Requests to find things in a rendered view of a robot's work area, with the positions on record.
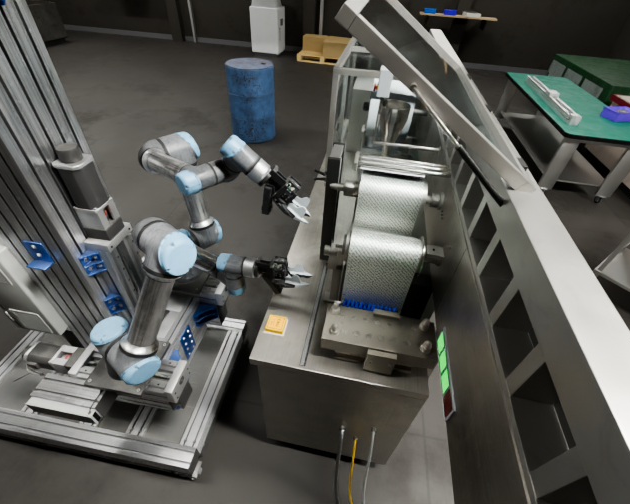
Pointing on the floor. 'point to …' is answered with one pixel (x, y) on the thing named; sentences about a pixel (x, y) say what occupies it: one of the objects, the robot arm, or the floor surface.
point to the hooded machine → (267, 27)
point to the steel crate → (48, 22)
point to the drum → (251, 98)
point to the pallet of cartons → (314, 46)
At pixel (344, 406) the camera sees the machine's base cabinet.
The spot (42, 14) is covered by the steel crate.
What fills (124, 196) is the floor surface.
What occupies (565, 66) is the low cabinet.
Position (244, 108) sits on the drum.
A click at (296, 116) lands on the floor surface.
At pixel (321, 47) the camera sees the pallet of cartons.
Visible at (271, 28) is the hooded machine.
